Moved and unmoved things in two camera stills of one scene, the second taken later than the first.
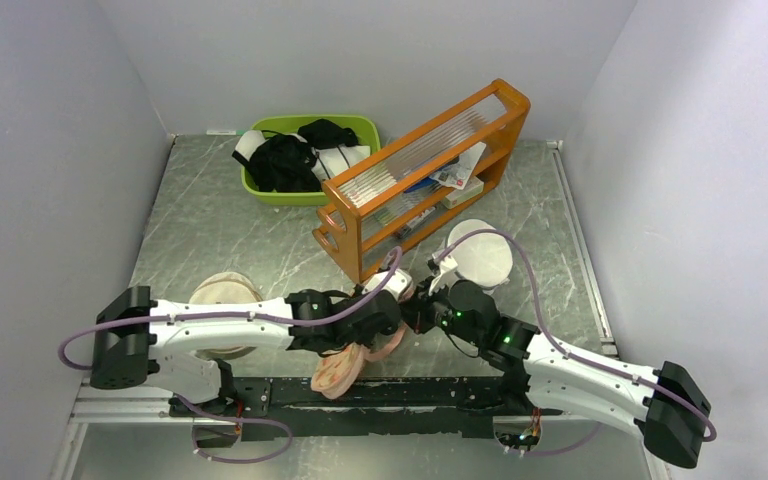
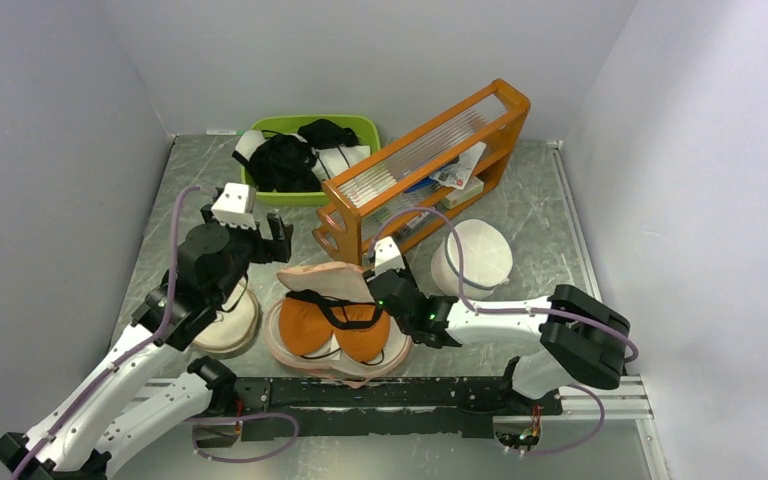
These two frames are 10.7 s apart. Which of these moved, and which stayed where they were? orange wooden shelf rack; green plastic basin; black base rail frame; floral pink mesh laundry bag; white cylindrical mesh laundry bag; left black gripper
Moved: floral pink mesh laundry bag; left black gripper
Stayed: black base rail frame; green plastic basin; white cylindrical mesh laundry bag; orange wooden shelf rack
